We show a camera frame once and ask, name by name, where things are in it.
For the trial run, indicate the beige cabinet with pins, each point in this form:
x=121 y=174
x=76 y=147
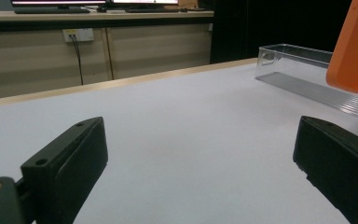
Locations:
x=155 y=49

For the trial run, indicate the beige counter top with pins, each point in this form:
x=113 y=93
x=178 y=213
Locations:
x=105 y=15

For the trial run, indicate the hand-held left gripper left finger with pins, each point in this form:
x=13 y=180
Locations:
x=65 y=171

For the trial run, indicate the computer monitor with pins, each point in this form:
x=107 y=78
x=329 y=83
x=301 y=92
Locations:
x=146 y=1
x=59 y=2

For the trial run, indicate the black curtain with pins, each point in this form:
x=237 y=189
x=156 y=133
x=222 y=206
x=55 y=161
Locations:
x=276 y=25

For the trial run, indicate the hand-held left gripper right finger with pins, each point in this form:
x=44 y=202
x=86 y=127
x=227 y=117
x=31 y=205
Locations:
x=338 y=168

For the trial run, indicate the white wall socket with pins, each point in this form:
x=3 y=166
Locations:
x=78 y=34

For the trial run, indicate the orange phone case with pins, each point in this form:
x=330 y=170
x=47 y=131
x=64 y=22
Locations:
x=354 y=53

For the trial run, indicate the white table mat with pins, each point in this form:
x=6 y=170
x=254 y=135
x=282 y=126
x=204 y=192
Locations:
x=183 y=140

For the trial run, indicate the black keyboard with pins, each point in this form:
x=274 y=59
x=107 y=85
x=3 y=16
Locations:
x=155 y=10
x=51 y=10

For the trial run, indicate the wooden table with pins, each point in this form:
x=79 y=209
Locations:
x=105 y=84

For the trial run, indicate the clear plastic box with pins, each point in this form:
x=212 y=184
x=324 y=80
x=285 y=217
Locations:
x=298 y=74

